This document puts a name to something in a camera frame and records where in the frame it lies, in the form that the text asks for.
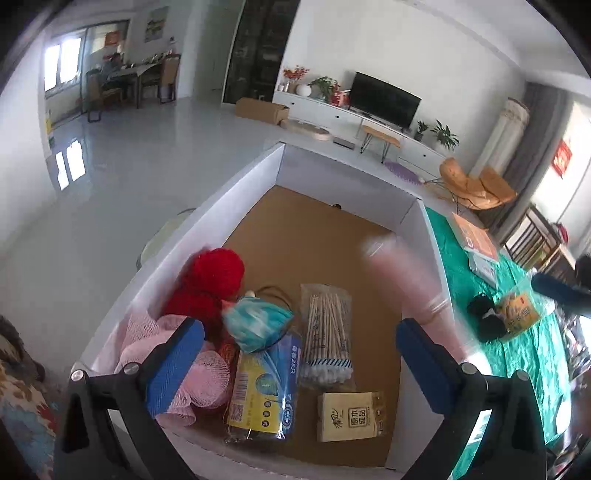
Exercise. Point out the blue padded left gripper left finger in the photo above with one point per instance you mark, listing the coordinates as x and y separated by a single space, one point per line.
87 446

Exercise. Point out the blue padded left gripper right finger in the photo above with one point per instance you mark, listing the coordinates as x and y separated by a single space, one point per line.
512 446

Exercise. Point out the pink items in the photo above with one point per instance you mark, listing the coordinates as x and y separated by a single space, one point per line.
404 277

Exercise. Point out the blue white drawstring pouch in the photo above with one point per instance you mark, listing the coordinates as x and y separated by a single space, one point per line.
258 319

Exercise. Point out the bag of wooden cotton swabs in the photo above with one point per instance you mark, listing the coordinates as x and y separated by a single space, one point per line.
327 360

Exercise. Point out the clear jar with yellow label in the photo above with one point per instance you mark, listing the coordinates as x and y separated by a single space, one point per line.
520 309

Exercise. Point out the dark wooden chair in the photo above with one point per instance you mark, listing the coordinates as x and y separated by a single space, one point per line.
537 243

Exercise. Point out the green satin table cloth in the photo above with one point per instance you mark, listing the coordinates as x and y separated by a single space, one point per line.
539 350

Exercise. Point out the black knitted fabric item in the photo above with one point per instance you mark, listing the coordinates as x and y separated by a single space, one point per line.
490 325

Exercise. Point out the grey plastic mailer bag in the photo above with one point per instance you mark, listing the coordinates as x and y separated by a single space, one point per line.
483 269

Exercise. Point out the pink mesh bath sponge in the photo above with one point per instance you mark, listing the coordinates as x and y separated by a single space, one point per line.
194 377

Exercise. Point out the orange book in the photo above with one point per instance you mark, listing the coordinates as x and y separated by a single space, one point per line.
473 239

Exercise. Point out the orange lounge chair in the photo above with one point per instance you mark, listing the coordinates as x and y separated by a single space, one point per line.
486 192

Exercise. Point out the white standing air conditioner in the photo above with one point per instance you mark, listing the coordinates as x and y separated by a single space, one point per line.
504 138

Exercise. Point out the blue yellow packaged bag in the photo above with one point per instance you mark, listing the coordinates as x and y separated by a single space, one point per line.
264 396

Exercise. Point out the small tan cardboard packet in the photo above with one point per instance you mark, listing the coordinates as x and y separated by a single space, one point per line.
351 416

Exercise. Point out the red yarn ball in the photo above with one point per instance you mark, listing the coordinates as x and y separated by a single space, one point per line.
210 279

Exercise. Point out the grey curtain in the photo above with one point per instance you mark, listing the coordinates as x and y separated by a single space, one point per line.
550 109

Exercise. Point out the green potted plant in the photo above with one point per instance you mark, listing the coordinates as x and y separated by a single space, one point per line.
444 136

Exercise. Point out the white tv cabinet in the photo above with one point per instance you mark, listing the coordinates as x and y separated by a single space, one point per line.
348 125

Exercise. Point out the small wooden side table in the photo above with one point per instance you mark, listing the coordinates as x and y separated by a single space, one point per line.
389 141

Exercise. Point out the white cardboard storage box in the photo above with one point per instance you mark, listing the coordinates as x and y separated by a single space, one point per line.
297 217

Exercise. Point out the black flat television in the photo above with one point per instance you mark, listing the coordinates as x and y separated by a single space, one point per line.
383 100

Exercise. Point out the brown cardboard box on floor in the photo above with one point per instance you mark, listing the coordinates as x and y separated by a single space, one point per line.
266 112

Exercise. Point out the wooden dining table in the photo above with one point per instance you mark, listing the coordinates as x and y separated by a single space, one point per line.
161 75

